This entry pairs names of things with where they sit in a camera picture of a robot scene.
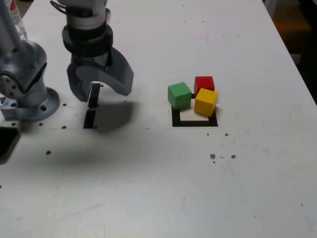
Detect green cube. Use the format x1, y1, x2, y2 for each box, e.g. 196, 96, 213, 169
167, 82, 193, 111

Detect yellow cube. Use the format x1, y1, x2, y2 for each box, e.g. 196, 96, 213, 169
194, 88, 219, 117

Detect clear plastic bottle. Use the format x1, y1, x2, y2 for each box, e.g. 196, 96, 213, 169
4, 0, 28, 42

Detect black tape square outline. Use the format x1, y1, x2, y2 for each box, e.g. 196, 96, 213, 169
171, 93, 218, 127

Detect red cube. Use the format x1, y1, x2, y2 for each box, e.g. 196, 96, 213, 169
193, 76, 215, 98

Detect black tape strip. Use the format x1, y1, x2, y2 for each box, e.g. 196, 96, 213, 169
83, 83, 102, 129

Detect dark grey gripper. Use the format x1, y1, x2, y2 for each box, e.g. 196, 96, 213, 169
66, 47, 135, 102

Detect black rounded flat object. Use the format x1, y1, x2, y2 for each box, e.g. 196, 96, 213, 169
0, 127, 21, 164

